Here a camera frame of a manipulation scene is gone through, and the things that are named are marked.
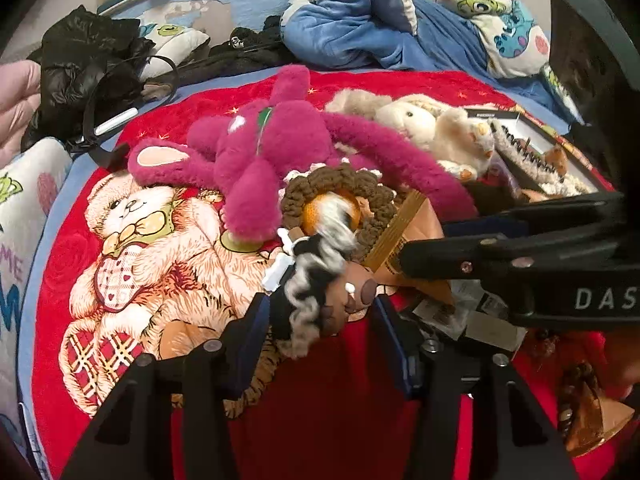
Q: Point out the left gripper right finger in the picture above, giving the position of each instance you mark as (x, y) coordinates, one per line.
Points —
(467, 393)

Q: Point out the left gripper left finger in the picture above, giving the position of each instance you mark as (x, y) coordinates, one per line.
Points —
(200, 389)

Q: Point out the gold triangular snack packet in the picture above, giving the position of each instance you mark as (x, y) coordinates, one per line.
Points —
(415, 220)

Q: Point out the black white fuzzy scrunchie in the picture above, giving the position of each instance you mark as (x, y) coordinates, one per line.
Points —
(320, 290)

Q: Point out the black framed box lid tray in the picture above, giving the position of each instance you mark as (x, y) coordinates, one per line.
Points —
(581, 174)

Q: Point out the black white crochet headband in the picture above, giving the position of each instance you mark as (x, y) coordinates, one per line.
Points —
(548, 169)

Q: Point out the red teddy bear blanket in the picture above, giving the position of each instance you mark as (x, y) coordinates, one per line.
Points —
(335, 414)

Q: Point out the cream plush bunny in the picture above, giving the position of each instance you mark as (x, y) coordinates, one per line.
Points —
(461, 144)

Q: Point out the brown crochet scrunchie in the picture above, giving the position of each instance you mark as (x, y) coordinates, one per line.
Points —
(372, 202)

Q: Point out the blue monster print comforter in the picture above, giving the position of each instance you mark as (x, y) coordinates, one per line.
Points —
(498, 42)

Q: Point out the magenta plush bear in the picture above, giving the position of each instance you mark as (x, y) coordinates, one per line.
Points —
(247, 157)

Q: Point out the white pen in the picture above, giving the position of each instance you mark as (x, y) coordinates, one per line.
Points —
(114, 124)

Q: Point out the pink quilted jacket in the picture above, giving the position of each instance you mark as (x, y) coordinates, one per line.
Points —
(19, 100)

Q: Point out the black plastic bag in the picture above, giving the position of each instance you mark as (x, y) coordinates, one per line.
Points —
(83, 55)

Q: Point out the small monster print pillow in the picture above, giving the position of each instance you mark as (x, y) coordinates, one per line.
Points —
(175, 42)

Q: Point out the black clothing pile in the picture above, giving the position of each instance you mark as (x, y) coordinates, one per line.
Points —
(246, 51)

